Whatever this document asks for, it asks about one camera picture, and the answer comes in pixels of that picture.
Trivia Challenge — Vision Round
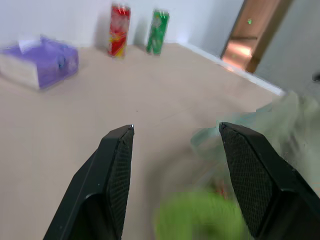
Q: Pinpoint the green chip can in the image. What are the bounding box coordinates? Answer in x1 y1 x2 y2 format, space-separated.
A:
145 9 171 56

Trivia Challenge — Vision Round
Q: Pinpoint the brown wooden door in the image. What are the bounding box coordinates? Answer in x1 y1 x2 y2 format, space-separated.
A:
220 0 294 74

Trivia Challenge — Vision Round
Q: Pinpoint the green plush keychain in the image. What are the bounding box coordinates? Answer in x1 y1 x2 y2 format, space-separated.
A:
154 191 252 240

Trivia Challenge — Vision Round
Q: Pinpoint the purple tissue box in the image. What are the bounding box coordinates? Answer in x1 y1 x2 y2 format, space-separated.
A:
0 34 80 91

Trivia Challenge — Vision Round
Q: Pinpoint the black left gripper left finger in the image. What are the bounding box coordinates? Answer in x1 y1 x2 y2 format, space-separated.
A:
42 124 136 240

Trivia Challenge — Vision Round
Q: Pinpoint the red chip can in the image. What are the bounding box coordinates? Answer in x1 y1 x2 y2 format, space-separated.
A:
107 2 132 59

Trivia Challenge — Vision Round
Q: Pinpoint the clear plastic bag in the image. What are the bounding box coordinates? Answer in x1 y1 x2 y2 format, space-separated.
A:
190 90 320 198

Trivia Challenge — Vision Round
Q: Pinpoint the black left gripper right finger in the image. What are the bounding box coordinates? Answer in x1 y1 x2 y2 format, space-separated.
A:
218 121 320 240

